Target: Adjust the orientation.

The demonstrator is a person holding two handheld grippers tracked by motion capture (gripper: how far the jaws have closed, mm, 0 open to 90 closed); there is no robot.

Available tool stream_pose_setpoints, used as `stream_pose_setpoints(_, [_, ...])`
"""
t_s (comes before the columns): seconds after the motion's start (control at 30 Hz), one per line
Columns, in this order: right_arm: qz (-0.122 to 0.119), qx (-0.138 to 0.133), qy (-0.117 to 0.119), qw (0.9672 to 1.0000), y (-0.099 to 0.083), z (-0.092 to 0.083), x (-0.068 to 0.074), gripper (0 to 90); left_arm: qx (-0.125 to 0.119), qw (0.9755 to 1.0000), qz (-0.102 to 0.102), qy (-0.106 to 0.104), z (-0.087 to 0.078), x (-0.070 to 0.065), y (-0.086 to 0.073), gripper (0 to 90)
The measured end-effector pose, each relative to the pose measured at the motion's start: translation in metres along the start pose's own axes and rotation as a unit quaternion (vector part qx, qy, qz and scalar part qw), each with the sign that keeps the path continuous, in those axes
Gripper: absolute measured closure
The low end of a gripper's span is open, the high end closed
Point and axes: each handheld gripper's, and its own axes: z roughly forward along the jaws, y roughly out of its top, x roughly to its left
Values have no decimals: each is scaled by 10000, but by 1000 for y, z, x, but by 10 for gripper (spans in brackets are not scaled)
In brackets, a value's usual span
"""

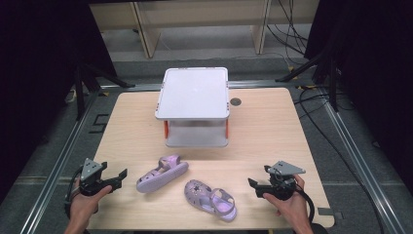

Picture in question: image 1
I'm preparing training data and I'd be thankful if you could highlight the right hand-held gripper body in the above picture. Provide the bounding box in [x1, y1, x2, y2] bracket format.
[255, 160, 307, 201]

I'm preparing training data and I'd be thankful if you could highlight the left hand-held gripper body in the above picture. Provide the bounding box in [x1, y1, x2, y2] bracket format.
[79, 158, 124, 197]

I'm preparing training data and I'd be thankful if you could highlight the purple child sandal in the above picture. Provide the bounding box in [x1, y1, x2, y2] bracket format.
[135, 153, 190, 195]
[183, 179, 238, 223]

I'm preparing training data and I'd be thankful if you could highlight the white two-tier shoe rack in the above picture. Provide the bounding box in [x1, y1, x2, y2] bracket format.
[154, 66, 231, 149]

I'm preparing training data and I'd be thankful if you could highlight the person's right hand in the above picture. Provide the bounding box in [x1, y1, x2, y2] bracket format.
[262, 174, 308, 226]

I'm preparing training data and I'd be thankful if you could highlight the person's left hand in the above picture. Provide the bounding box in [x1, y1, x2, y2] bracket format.
[69, 177, 113, 226]

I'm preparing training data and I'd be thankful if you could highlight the black tripod stand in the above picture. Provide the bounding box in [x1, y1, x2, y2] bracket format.
[275, 45, 341, 113]
[73, 61, 136, 122]

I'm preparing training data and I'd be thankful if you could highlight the black curtain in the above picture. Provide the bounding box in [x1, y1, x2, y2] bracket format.
[304, 0, 413, 196]
[0, 0, 119, 204]

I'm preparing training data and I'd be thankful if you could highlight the light wooden furniture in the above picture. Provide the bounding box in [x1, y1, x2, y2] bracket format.
[88, 0, 321, 59]

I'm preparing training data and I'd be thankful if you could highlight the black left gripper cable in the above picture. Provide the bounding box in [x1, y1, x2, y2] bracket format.
[63, 166, 84, 219]

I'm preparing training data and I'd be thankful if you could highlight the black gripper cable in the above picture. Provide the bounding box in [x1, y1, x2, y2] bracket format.
[294, 186, 317, 225]
[63, 166, 84, 219]

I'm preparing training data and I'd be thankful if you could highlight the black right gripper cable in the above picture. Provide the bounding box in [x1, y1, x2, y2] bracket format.
[294, 186, 317, 225]

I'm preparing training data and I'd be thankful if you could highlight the metal floor rail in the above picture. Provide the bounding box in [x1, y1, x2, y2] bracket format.
[19, 91, 102, 234]
[320, 97, 407, 234]

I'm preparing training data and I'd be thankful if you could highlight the black floor cable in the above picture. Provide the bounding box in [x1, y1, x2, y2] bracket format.
[297, 87, 388, 234]

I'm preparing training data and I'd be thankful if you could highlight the bundle of black cables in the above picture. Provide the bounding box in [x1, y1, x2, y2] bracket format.
[266, 0, 310, 66]

